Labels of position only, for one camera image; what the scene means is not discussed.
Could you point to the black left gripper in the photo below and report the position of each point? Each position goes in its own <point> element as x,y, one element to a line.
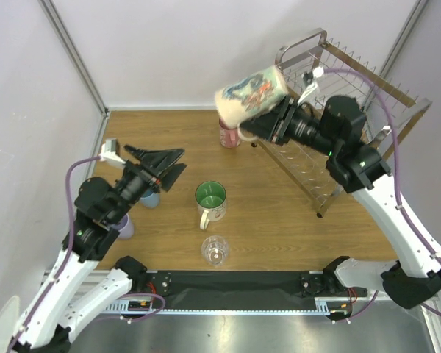
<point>158,162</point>

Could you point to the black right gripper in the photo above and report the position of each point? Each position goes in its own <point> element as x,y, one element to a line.
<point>283,120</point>

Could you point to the cream patterned ceramic mug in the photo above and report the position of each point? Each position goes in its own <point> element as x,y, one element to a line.
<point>250,97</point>

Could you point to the clear glass cup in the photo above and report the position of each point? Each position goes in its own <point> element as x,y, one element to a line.
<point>215,250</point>

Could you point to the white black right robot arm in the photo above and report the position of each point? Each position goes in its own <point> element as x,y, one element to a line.
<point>382,209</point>

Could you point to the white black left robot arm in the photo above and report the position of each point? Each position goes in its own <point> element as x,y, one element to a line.
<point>52,322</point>

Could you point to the blue plastic cup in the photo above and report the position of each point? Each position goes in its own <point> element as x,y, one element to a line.
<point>150,199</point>

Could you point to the green interior white mug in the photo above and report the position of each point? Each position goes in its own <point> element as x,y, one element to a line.
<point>211,200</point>

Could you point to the pink ceramic mug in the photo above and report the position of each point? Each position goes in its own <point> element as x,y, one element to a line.
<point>229,138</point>

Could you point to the lilac plastic cup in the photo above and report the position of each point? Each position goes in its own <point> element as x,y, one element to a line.
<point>125,228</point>

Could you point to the white object bottom left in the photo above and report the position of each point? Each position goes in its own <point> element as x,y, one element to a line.
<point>9,315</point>

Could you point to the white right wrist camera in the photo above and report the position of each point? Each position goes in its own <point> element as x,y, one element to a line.
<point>310,81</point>

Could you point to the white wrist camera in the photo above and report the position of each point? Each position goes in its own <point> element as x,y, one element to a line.
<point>310,81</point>
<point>110,153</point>

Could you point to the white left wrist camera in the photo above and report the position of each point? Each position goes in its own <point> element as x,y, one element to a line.
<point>110,153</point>

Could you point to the steel wire dish rack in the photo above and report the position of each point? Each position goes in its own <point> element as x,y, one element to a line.
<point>391,113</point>

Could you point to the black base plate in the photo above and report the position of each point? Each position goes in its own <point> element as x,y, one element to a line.
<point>245,286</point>

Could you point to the aluminium right corner post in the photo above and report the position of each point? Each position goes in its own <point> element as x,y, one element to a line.
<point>411,22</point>

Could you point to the aluminium corner post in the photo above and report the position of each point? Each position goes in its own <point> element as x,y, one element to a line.
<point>50,10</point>
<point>411,22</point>

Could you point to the aluminium slotted rail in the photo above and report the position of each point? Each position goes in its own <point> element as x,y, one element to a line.
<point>321,306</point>

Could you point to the aluminium left corner post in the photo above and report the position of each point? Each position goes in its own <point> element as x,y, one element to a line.
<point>50,10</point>

